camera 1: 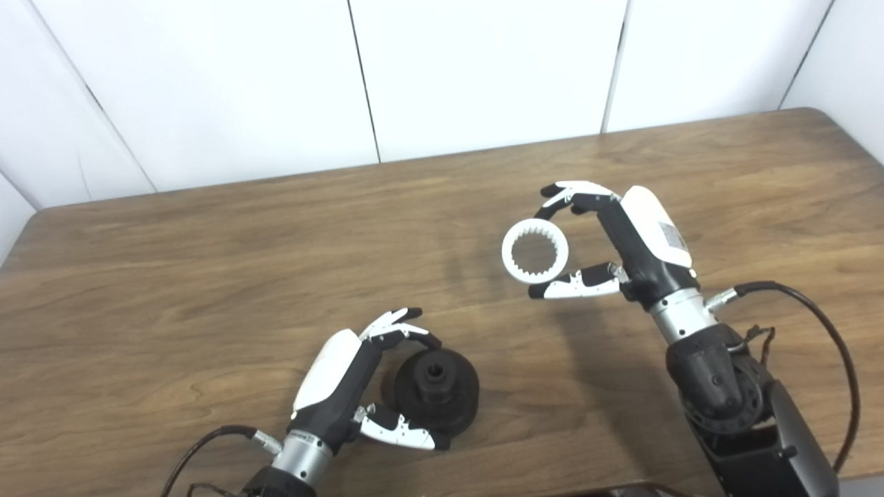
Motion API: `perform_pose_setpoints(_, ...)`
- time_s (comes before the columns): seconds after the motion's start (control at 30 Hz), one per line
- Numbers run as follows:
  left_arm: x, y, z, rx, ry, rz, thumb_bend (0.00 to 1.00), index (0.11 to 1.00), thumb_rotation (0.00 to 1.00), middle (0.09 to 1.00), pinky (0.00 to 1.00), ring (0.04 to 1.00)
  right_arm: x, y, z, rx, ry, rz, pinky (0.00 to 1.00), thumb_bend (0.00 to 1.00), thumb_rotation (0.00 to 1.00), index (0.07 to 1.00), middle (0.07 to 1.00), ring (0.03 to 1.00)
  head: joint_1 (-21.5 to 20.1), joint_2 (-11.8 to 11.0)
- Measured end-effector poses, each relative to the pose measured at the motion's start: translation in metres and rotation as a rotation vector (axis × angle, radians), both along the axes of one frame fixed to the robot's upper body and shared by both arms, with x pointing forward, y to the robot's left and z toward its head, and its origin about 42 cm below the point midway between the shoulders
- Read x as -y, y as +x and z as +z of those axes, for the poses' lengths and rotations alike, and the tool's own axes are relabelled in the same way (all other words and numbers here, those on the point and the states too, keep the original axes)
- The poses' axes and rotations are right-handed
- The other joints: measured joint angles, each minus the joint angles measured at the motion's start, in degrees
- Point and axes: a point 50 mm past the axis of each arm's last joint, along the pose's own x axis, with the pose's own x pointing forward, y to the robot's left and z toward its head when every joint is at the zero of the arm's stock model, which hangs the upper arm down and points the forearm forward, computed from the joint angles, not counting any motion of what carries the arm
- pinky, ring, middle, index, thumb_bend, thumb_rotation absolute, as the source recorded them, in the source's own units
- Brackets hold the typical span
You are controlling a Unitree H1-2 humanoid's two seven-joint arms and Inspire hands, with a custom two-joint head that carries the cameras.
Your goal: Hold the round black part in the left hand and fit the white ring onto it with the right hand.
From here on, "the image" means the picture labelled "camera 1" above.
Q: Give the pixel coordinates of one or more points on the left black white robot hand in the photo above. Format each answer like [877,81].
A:
[331,386]

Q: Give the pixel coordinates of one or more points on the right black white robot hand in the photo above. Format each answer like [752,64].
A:
[649,241]

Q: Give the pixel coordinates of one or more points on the round black plastic part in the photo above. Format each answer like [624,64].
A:
[442,404]

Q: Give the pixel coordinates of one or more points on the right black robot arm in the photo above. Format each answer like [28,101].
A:
[718,386]

